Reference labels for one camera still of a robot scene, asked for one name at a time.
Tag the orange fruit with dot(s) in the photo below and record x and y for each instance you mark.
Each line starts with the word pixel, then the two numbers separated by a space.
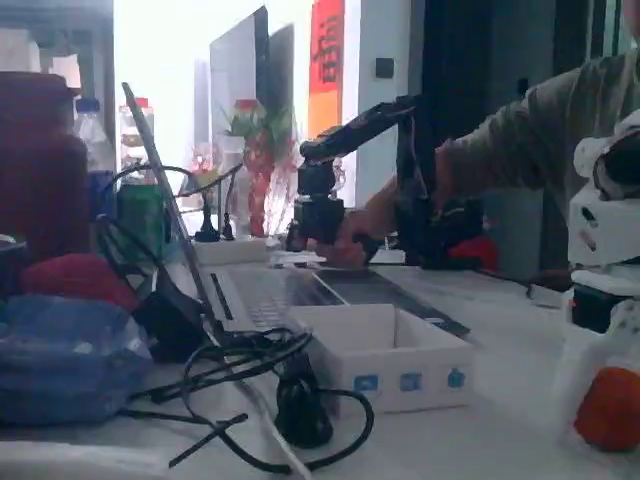
pixel 610 410

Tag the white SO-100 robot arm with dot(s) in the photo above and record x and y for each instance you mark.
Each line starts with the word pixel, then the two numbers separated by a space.
pixel 600 230

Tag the person's forearm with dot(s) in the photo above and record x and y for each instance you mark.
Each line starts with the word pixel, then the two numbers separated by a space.
pixel 525 130

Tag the white cardboard box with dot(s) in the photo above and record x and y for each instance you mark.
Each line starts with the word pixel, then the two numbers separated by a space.
pixel 400 360

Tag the person's bare hand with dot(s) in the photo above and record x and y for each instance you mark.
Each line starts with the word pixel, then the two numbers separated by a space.
pixel 367 220

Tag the black inline plug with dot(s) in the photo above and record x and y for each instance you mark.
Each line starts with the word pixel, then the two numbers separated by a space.
pixel 302 410

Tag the white paper sheet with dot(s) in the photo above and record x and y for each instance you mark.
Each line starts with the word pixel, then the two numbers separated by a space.
pixel 300 259

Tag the silver laptop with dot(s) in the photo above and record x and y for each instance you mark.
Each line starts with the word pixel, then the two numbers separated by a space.
pixel 260 300

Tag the red orange banner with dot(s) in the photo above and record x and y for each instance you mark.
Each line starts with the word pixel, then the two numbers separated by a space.
pixel 327 65

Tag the red and green plant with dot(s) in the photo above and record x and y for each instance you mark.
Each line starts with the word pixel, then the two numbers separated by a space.
pixel 260 170

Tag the small black charger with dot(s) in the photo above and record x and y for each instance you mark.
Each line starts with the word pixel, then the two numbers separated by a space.
pixel 170 325

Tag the pink flowers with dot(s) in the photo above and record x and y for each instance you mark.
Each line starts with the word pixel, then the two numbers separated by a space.
pixel 205 160

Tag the green can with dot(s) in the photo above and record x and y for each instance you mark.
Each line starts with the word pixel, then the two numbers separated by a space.
pixel 142 212

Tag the jar with red lid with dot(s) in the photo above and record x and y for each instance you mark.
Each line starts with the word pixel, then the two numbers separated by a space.
pixel 135 125

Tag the red cloth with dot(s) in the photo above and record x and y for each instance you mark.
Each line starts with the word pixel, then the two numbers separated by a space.
pixel 75 275

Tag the purple wet wipes pack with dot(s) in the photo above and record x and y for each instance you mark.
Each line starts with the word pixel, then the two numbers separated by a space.
pixel 60 360

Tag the plastic bottle blue cap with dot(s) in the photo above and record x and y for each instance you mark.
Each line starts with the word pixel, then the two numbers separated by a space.
pixel 92 130

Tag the dark red container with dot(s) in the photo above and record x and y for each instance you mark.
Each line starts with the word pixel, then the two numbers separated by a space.
pixel 40 175

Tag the black wall switch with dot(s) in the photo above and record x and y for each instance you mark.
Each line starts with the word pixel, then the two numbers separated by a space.
pixel 384 67

